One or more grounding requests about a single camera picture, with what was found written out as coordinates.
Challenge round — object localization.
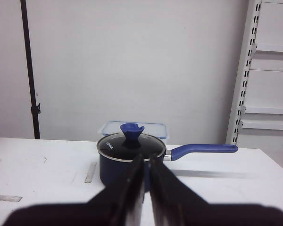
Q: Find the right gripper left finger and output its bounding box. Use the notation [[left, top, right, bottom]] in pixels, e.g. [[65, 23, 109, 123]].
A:
[[4, 155, 145, 226]]

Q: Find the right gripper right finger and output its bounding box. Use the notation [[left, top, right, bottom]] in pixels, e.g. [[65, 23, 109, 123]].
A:
[[149, 155, 283, 226]]

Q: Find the dark blue saucepan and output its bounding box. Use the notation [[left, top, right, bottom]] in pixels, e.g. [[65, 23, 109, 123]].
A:
[[99, 144, 238, 186]]

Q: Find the glass pot lid blue knob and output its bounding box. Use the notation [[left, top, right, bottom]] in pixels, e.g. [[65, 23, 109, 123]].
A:
[[97, 129, 166, 162]]

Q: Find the clear plastic food container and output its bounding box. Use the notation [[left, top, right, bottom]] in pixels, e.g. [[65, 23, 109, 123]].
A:
[[100, 121, 168, 139]]

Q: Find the white slotted shelving rack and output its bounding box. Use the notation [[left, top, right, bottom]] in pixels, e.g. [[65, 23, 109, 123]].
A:
[[226, 0, 283, 168]]

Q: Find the black tripod pole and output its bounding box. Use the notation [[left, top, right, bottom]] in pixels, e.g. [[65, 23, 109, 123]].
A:
[[20, 0, 41, 139]]

